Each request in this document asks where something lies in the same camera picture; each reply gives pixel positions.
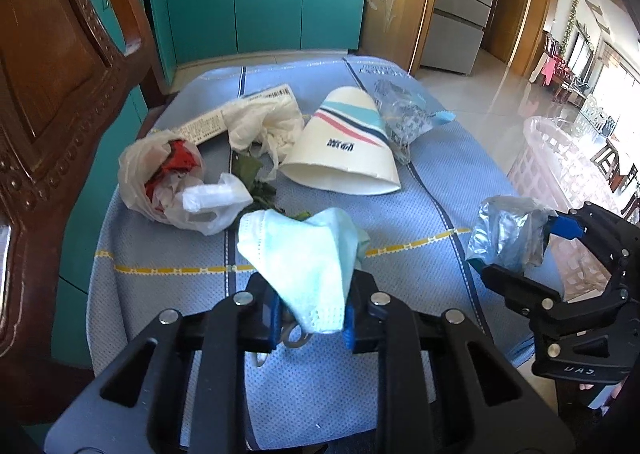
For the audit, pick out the grey refrigerator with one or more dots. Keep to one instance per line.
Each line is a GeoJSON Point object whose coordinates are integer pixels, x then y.
{"type": "Point", "coordinates": [460, 9]}

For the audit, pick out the wooden stool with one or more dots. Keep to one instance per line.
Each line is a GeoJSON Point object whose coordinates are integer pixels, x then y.
{"type": "Point", "coordinates": [617, 169]}

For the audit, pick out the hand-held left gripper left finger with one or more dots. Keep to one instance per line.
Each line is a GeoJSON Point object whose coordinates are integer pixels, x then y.
{"type": "Point", "coordinates": [272, 319]}

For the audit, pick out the green vegetable leaf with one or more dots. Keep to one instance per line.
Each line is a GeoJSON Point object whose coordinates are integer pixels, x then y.
{"type": "Point", "coordinates": [245, 169]}

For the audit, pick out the silver foil wrapper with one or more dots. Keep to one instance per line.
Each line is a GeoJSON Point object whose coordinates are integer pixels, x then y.
{"type": "Point", "coordinates": [500, 234]}

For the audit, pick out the carved wooden chair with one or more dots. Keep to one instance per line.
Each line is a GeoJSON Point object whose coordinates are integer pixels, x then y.
{"type": "Point", "coordinates": [50, 84]}

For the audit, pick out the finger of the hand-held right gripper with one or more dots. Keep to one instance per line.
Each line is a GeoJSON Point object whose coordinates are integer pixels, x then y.
{"type": "Point", "coordinates": [520, 286]}
{"type": "Point", "coordinates": [565, 226]}

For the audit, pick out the clear plastic wrapper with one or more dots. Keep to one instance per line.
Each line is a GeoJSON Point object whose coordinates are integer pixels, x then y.
{"type": "Point", "coordinates": [405, 124]}

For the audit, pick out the brown wooden door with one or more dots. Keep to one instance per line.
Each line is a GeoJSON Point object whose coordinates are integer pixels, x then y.
{"type": "Point", "coordinates": [507, 9]}

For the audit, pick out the green vine decoration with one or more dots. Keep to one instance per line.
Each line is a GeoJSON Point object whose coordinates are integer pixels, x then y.
{"type": "Point", "coordinates": [570, 19]}

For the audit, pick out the white plastic mesh basket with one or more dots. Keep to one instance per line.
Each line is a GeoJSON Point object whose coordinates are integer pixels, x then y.
{"type": "Point", "coordinates": [550, 159]}

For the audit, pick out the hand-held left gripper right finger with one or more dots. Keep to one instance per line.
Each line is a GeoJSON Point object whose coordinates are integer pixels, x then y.
{"type": "Point", "coordinates": [350, 329]}

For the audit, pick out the red dining chairs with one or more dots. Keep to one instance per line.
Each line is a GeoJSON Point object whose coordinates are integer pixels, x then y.
{"type": "Point", "coordinates": [552, 69]}

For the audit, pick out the translucent pinkish plastic bag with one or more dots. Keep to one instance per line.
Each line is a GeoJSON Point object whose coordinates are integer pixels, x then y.
{"type": "Point", "coordinates": [140, 159]}

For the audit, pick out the white striped paper cup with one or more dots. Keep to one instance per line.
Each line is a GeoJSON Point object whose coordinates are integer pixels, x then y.
{"type": "Point", "coordinates": [340, 154]}

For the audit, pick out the wood-framed glass door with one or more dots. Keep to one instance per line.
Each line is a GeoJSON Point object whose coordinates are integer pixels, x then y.
{"type": "Point", "coordinates": [400, 9]}

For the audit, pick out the white printed paper strip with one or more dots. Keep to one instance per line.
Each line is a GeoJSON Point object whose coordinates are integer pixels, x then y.
{"type": "Point", "coordinates": [210, 124]}

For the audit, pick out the blue cloth covered stool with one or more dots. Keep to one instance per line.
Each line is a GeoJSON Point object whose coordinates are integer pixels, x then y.
{"type": "Point", "coordinates": [425, 184]}

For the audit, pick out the white crumpled tissue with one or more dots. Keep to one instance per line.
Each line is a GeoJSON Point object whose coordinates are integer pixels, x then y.
{"type": "Point", "coordinates": [260, 119]}

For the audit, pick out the blue face mask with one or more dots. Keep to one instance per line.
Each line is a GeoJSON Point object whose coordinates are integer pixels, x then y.
{"type": "Point", "coordinates": [300, 259]}

